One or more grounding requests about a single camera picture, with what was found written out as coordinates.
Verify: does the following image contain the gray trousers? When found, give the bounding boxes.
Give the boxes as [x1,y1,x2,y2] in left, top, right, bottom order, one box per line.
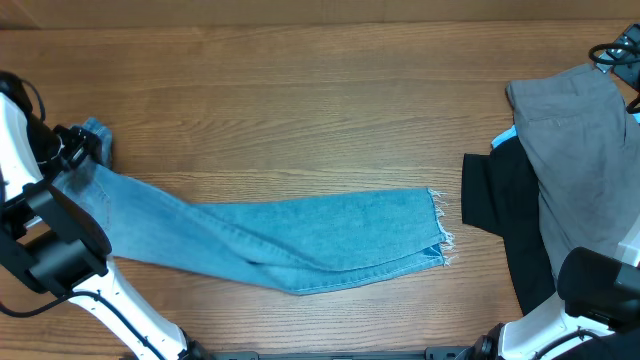
[506,65,639,273]

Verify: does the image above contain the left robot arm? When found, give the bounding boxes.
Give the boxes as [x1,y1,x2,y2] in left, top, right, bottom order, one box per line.
[1,72,210,360]

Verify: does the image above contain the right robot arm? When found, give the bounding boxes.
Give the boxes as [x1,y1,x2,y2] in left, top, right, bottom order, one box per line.
[461,25,639,359]

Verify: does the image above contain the black garment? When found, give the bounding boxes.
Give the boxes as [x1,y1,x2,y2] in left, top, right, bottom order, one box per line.
[460,135,640,360]

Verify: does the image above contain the light blue denim jeans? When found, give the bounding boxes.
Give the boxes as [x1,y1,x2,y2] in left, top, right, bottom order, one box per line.
[55,119,454,295]

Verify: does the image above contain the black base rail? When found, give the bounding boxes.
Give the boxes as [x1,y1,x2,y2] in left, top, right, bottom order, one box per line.
[208,346,473,360]

